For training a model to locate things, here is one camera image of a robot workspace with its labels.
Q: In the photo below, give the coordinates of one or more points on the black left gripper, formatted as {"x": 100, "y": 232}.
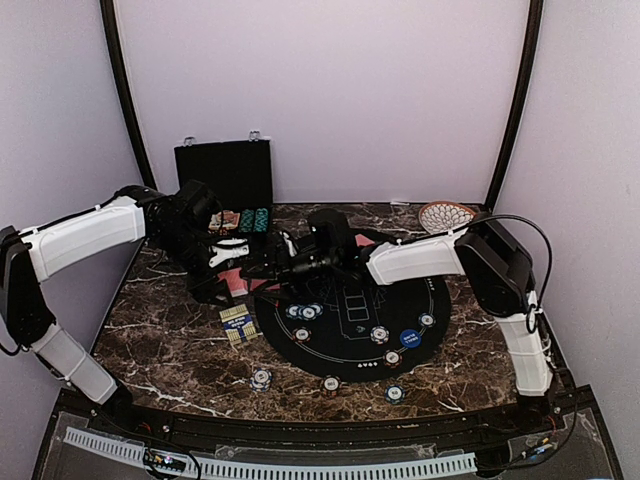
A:
{"x": 199, "y": 289}

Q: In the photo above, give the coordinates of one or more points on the patterned ceramic plate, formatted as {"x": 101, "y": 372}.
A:
{"x": 442, "y": 216}

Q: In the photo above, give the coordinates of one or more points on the white slotted cable duct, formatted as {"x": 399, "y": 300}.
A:
{"x": 229, "y": 462}

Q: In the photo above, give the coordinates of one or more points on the round black poker mat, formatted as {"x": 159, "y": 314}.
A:
{"x": 340, "y": 342}

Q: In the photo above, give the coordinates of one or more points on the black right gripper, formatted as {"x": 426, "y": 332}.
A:
{"x": 287, "y": 279}

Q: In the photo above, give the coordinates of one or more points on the blue small blind button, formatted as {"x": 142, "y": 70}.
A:
{"x": 410, "y": 338}

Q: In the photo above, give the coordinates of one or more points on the dealt red-backed card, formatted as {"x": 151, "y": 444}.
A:
{"x": 256, "y": 286}

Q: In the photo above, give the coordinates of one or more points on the left black frame post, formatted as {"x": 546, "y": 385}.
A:
{"x": 118, "y": 67}

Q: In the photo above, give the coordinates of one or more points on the blue-green chip stack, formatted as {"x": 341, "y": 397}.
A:
{"x": 394, "y": 394}

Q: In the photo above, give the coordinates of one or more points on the blue chip stack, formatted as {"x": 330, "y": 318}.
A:
{"x": 260, "y": 380}

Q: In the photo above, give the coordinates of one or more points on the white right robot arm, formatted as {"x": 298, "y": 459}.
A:
{"x": 499, "y": 271}

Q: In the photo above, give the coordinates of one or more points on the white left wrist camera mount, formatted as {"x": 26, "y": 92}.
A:
{"x": 227, "y": 249}

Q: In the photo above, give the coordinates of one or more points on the black frame post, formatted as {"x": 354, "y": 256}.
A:
{"x": 118, "y": 67}
{"x": 521, "y": 88}

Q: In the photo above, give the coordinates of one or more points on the right black frame post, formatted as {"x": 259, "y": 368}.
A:
{"x": 521, "y": 88}

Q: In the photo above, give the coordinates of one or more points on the red-backed playing card deck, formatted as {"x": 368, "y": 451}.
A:
{"x": 236, "y": 284}

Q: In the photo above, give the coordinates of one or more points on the black poker chip case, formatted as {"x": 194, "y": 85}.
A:
{"x": 240, "y": 175}

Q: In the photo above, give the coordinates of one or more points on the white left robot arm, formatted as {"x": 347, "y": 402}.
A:
{"x": 32, "y": 256}

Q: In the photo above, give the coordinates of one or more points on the yellow card deck box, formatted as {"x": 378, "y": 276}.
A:
{"x": 238, "y": 324}

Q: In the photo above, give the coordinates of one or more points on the red chip stack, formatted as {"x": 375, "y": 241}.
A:
{"x": 330, "y": 386}

